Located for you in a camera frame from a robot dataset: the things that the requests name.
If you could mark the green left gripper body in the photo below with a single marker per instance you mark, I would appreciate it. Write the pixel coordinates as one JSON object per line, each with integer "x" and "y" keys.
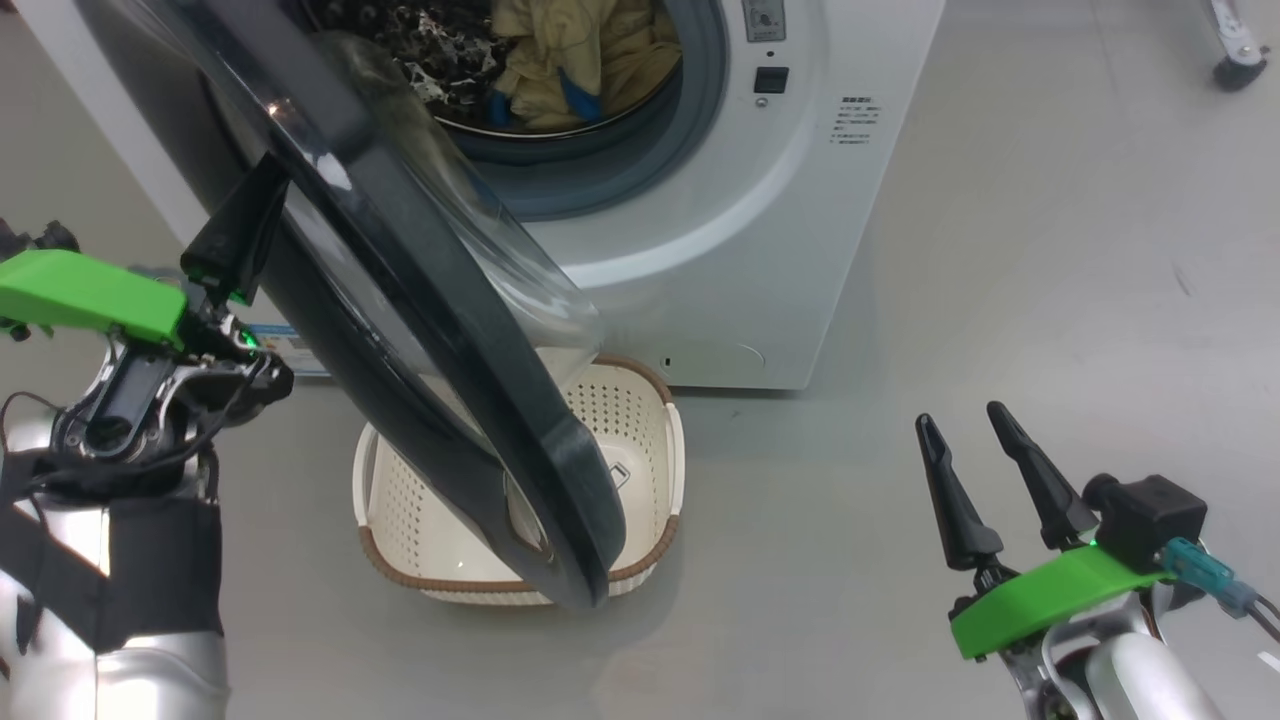
{"x": 90, "y": 295}

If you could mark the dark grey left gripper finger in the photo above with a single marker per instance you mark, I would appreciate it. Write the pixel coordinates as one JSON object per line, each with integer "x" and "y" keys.
{"x": 240, "y": 235}

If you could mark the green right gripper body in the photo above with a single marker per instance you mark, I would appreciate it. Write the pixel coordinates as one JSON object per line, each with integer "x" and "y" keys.
{"x": 1050, "y": 595}

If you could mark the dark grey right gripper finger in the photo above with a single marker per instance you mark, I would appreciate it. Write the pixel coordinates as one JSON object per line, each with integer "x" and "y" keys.
{"x": 1050, "y": 500}
{"x": 955, "y": 520}

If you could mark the cream bear print garment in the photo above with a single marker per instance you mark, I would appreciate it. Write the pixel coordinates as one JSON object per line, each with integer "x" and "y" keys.
{"x": 545, "y": 50}

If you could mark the dark round glass washer door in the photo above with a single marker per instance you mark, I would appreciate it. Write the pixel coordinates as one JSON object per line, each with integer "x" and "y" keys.
{"x": 560, "y": 470}

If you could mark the plain cream yellow garment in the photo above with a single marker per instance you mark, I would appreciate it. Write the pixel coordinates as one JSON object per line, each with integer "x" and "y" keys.
{"x": 640, "y": 55}

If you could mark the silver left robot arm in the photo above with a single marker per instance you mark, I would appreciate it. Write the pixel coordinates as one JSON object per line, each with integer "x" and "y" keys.
{"x": 110, "y": 600}

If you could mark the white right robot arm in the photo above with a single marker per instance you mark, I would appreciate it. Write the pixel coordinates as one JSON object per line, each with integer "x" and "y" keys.
{"x": 1130, "y": 680}

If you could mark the white front-load washing machine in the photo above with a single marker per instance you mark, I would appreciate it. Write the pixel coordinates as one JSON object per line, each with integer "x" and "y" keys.
{"x": 800, "y": 250}

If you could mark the grey printed sticker label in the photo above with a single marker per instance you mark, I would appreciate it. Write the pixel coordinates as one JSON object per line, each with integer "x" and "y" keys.
{"x": 764, "y": 20}

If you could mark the blue white energy label sticker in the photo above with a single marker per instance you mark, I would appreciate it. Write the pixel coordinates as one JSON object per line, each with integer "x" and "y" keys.
{"x": 285, "y": 350}

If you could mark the cream perforated laundry basket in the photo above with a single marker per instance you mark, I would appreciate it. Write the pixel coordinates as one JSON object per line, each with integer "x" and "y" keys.
{"x": 640, "y": 420}

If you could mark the grey text warning sticker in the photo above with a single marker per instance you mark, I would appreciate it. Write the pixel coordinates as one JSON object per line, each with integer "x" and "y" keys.
{"x": 857, "y": 120}

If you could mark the metal leg with caster wheel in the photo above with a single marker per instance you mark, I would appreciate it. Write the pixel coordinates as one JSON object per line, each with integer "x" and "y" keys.
{"x": 1240, "y": 72}

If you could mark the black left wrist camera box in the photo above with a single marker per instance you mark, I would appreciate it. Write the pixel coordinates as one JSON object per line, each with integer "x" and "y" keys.
{"x": 40, "y": 238}

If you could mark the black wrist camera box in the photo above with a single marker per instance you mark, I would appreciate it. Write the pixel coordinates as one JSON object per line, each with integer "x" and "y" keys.
{"x": 1150, "y": 515}
{"x": 40, "y": 238}

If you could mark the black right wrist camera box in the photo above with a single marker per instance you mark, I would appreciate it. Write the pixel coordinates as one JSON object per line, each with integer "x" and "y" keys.
{"x": 1150, "y": 515}

